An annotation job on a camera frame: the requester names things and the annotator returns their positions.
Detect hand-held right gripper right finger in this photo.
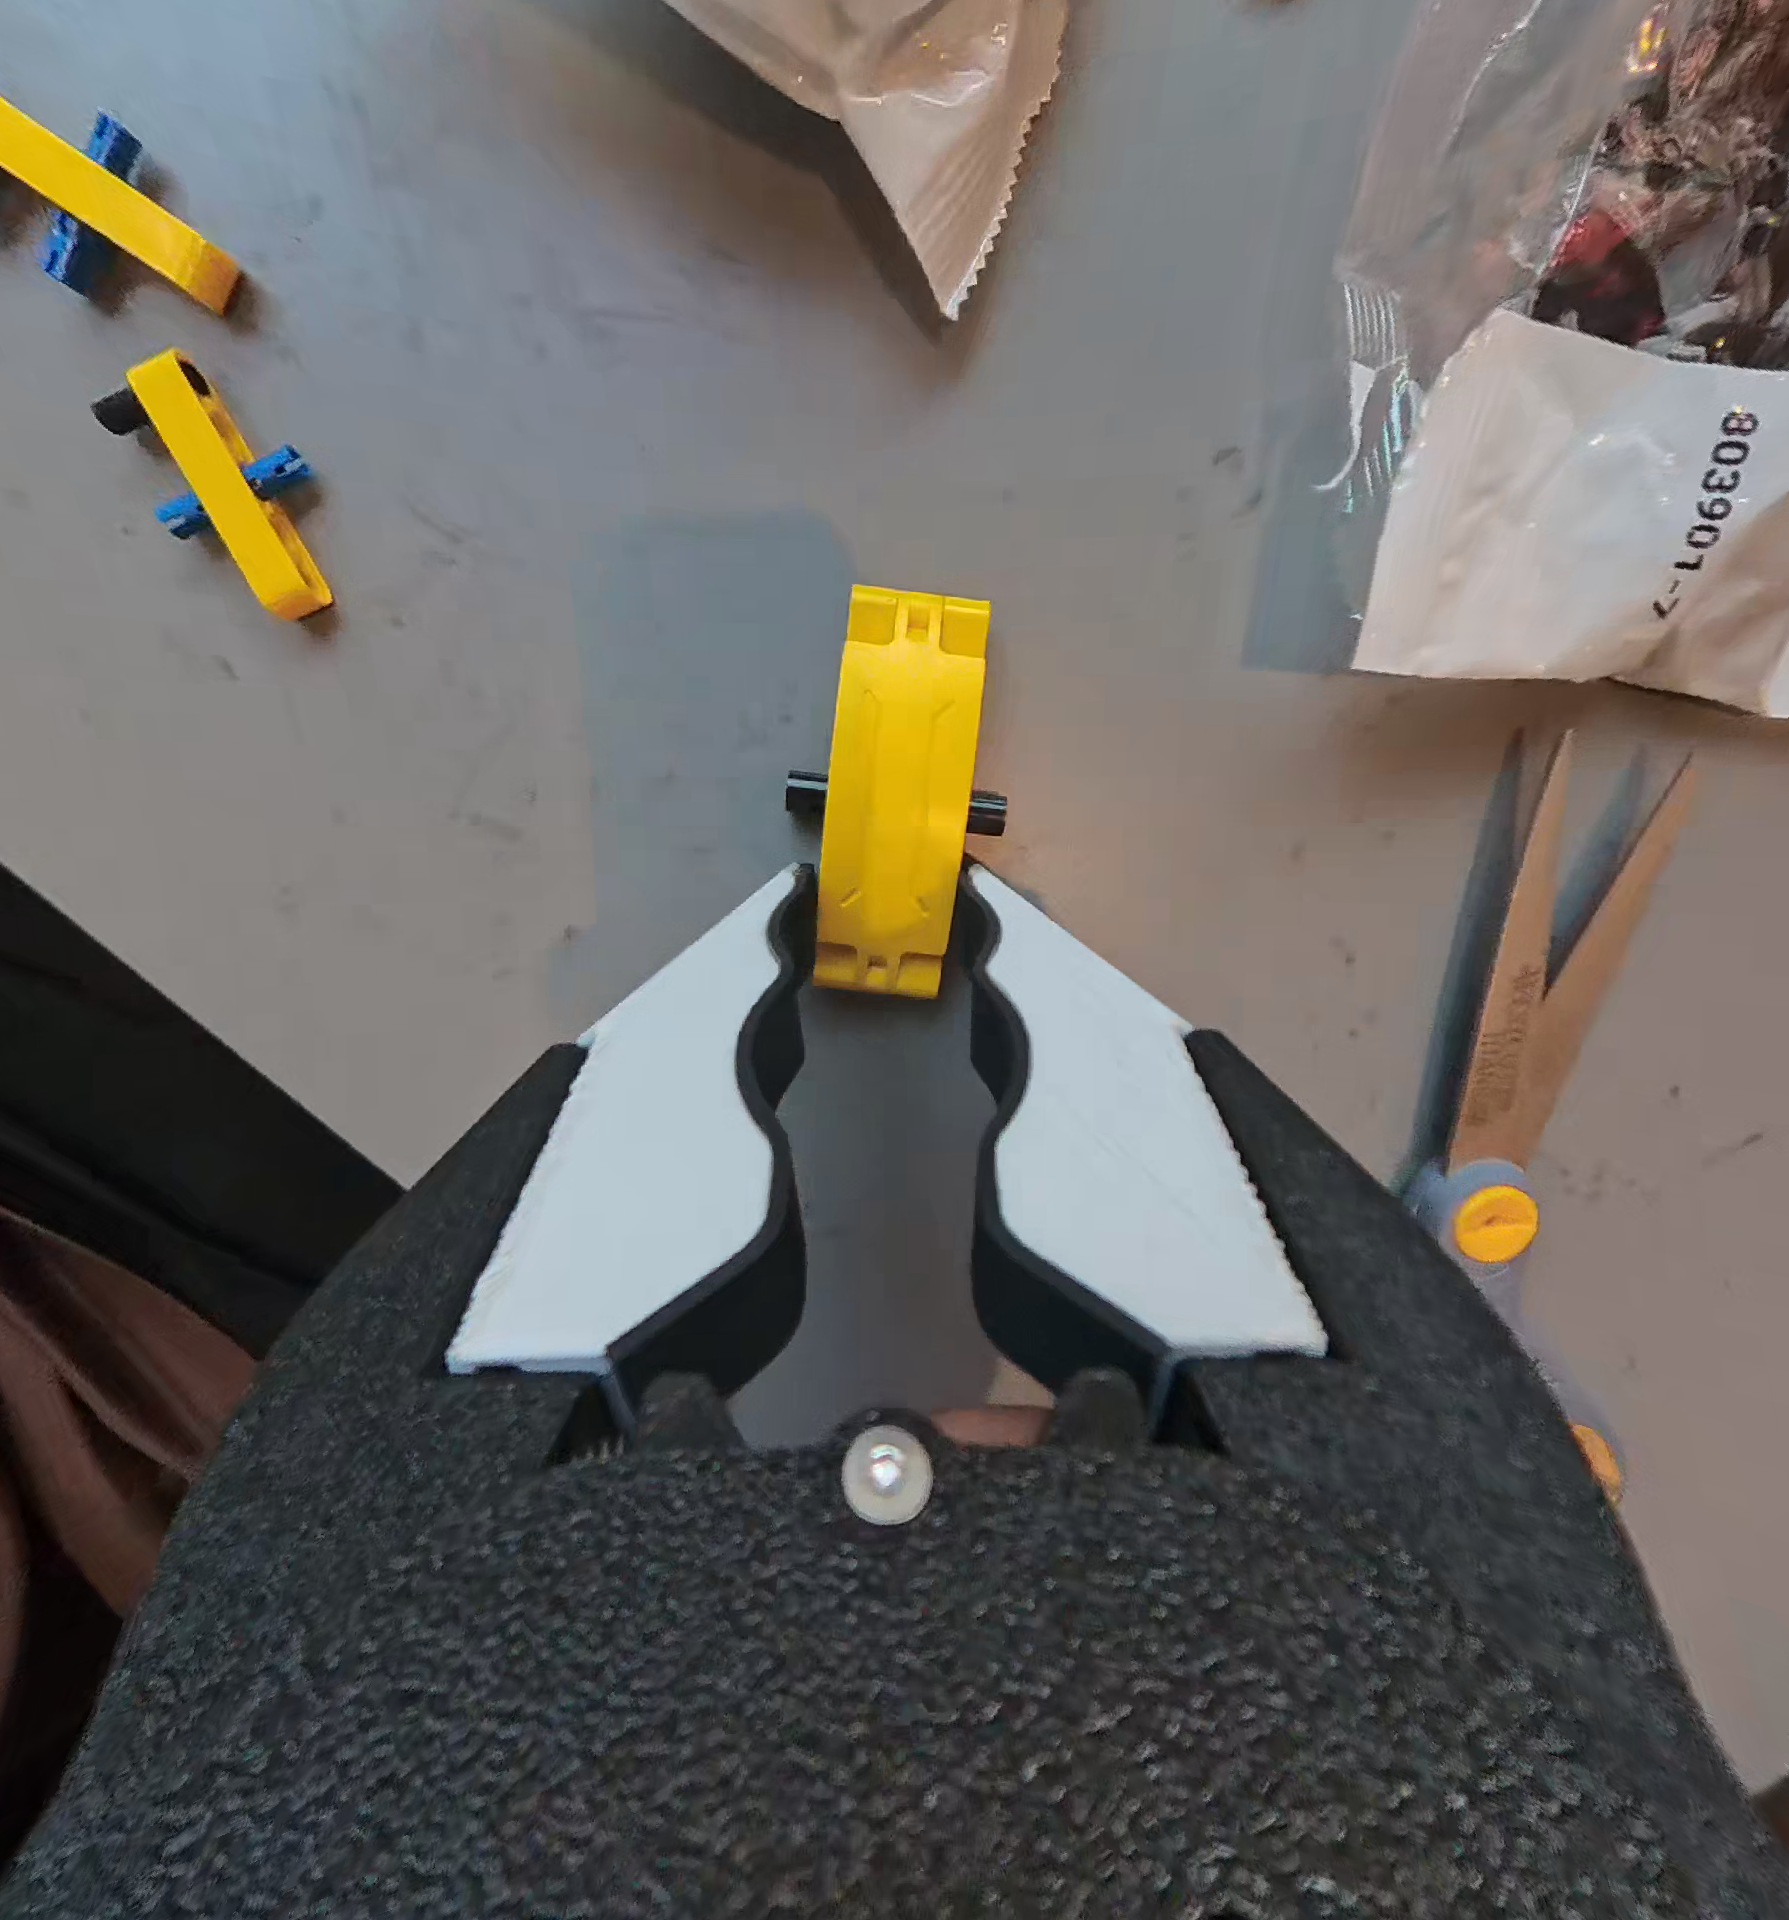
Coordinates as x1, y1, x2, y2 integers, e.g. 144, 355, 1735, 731
961, 864, 1331, 1411

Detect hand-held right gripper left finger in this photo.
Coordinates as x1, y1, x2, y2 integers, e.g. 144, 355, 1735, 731
447, 864, 815, 1416

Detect yellow curved panel piece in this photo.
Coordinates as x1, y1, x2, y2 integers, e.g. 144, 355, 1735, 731
784, 586, 1008, 999

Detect clear bag of dark parts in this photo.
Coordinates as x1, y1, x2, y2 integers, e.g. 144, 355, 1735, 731
662, 0, 1071, 319

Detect grey orange scissors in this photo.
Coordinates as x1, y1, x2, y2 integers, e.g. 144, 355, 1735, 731
1395, 727, 1706, 1509

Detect clear bag of yellow parts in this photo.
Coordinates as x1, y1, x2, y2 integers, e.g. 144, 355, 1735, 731
1238, 0, 1789, 719

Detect short yellow beam with pins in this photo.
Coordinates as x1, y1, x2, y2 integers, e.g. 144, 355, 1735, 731
91, 348, 337, 621

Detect long yellow beam with pins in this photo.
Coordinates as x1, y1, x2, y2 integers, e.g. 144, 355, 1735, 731
0, 69, 244, 318

